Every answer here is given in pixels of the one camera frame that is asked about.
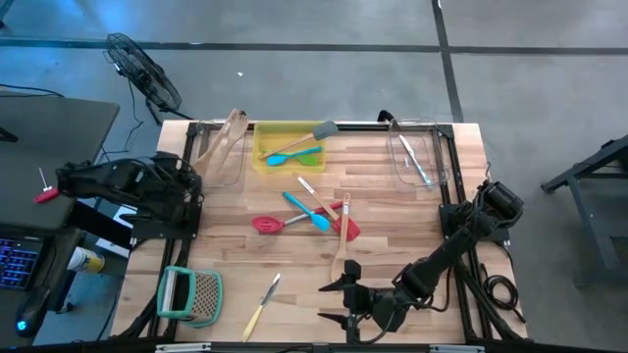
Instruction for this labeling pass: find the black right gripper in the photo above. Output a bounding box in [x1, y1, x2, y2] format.
[317, 278, 401, 330]

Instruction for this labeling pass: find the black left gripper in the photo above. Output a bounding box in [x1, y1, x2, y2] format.
[156, 152, 203, 220]

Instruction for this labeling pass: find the wooden slotted spoon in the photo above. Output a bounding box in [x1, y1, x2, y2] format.
[331, 192, 352, 283]

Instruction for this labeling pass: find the large wooden spoon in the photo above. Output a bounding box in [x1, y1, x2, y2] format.
[192, 108, 240, 171]

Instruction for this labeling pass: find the yellow-handled knife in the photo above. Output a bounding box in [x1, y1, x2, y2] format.
[241, 273, 282, 343]

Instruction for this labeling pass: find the long blue silicone spatula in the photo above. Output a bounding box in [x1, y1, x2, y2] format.
[266, 145, 324, 168]

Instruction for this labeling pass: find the green silicone spatula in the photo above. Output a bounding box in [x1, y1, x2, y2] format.
[261, 148, 319, 167]

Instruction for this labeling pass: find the grey spatula wooden handle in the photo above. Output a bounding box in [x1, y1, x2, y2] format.
[258, 121, 340, 161]

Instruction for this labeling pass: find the teal-handled knife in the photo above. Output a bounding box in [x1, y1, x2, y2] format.
[396, 134, 434, 187]

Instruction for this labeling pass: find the clear plastic bin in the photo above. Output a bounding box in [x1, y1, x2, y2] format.
[193, 120, 247, 190]
[386, 116, 450, 187]

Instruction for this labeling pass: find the short blue silicone spatula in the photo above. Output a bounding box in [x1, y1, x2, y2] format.
[282, 190, 332, 232]

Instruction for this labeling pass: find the black box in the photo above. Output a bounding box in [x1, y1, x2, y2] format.
[68, 203, 134, 251]

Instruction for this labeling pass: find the teal framed grater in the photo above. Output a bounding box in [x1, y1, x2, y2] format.
[155, 266, 225, 329]

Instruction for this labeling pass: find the black floor fan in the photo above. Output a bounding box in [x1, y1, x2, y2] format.
[104, 32, 195, 124]

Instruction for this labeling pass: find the white and yellow can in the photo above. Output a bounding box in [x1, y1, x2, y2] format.
[66, 246, 107, 275]

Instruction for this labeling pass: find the yellow translucent plastic bin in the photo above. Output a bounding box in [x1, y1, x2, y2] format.
[252, 121, 328, 176]

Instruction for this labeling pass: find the black desk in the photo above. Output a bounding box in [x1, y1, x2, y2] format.
[0, 90, 122, 234]

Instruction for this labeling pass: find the backlit keyboard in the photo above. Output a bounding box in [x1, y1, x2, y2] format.
[0, 234, 41, 293]

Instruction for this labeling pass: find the black computer mouse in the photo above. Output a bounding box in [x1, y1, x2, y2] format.
[13, 286, 53, 339]

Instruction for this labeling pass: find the dark metal bench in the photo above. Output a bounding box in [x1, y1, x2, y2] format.
[541, 134, 628, 288]

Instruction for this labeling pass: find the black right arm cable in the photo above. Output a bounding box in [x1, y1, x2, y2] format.
[345, 313, 393, 344]

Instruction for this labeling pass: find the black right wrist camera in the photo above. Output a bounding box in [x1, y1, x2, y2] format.
[342, 259, 363, 283]

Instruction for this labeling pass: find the red slotted spoon steel handle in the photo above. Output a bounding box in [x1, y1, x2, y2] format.
[251, 199, 344, 234]

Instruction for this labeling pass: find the black floor cable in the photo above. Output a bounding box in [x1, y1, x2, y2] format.
[92, 80, 154, 168]
[0, 81, 66, 99]

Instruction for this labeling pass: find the silver metal bracket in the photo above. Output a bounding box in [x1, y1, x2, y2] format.
[429, 344, 485, 353]
[155, 342, 212, 353]

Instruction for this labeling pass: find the coiled black cable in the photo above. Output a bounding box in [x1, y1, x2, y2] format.
[482, 263, 527, 325]

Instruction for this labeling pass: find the black aluminium rig frame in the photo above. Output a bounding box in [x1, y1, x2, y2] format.
[110, 121, 529, 344]

